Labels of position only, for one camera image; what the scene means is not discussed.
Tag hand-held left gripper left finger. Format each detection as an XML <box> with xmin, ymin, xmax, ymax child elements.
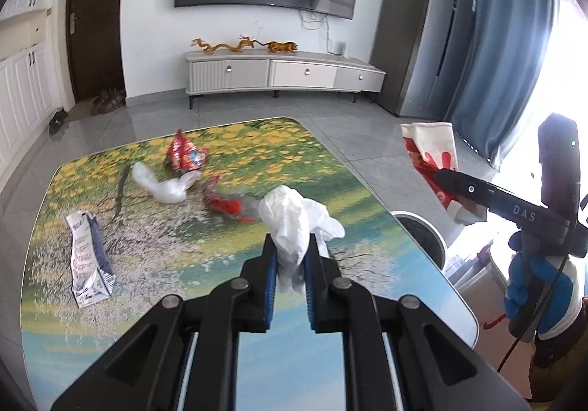
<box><xmin>50</xmin><ymin>232</ymin><xmax>279</xmax><ymax>411</ymax></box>

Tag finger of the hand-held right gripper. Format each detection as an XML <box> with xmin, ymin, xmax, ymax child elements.
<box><xmin>435</xmin><ymin>168</ymin><xmax>501</xmax><ymax>215</ymax></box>

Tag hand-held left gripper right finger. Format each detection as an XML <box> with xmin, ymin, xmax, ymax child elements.
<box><xmin>303</xmin><ymin>232</ymin><xmax>529</xmax><ymax>411</ymax></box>

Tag white and red paper bag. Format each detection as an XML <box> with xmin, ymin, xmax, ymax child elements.
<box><xmin>401</xmin><ymin>121</ymin><xmax>488</xmax><ymax>225</ymax></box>

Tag white round trash bin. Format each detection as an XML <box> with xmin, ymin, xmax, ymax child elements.
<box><xmin>390</xmin><ymin>210</ymin><xmax>448</xmax><ymax>274</ymax></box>

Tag white tissue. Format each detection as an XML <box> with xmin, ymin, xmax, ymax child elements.
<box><xmin>258</xmin><ymin>185</ymin><xmax>345</xmax><ymax>297</ymax></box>

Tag person's right forearm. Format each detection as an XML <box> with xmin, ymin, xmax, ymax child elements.
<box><xmin>528</xmin><ymin>296</ymin><xmax>588</xmax><ymax>405</ymax></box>

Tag person's right hand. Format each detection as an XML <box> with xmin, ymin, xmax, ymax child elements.
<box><xmin>503</xmin><ymin>231</ymin><xmax>587</xmax><ymax>341</ymax></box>

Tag red and clear wrapper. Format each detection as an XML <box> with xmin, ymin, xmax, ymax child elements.
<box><xmin>202</xmin><ymin>174</ymin><xmax>259</xmax><ymax>223</ymax></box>

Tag white plastic box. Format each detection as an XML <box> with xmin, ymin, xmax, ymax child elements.
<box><xmin>448</xmin><ymin>239</ymin><xmax>512</xmax><ymax>320</ymax></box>

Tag blue curtain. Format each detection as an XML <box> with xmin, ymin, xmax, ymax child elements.
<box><xmin>436</xmin><ymin>0</ymin><xmax>567</xmax><ymax>170</ymax></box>

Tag clear plastic bag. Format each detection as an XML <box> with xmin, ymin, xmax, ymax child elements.
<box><xmin>132</xmin><ymin>161</ymin><xmax>203</xmax><ymax>204</ymax></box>

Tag grey refrigerator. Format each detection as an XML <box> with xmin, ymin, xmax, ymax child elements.
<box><xmin>370</xmin><ymin>0</ymin><xmax>478</xmax><ymax>118</ymax></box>

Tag red snack wrapper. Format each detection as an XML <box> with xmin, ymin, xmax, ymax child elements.
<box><xmin>165</xmin><ymin>128</ymin><xmax>209</xmax><ymax>173</ymax></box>

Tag white and blue milk carton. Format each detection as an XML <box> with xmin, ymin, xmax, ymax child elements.
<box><xmin>64</xmin><ymin>211</ymin><xmax>116</xmax><ymax>310</ymax></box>

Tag white television cabinet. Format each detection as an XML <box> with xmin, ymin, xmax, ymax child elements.
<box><xmin>184</xmin><ymin>50</ymin><xmax>387</xmax><ymax>109</ymax></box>

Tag golden dragon figurine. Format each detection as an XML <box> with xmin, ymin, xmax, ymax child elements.
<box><xmin>191</xmin><ymin>36</ymin><xmax>266</xmax><ymax>56</ymax></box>

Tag pair of brown shoes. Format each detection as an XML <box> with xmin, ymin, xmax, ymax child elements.
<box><xmin>90</xmin><ymin>87</ymin><xmax>127</xmax><ymax>115</ymax></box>

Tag black shoe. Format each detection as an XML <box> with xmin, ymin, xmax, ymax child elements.
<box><xmin>48</xmin><ymin>108</ymin><xmax>69</xmax><ymax>135</ymax></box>

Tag dark brown door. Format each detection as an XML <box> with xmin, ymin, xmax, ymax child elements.
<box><xmin>67</xmin><ymin>0</ymin><xmax>129</xmax><ymax>101</ymax></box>

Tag white hallway cabinet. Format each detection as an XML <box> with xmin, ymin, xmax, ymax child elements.
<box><xmin>0</xmin><ymin>0</ymin><xmax>69</xmax><ymax>184</ymax></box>

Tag black television cables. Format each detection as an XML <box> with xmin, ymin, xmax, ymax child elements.
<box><xmin>300</xmin><ymin>9</ymin><xmax>335</xmax><ymax>54</ymax></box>

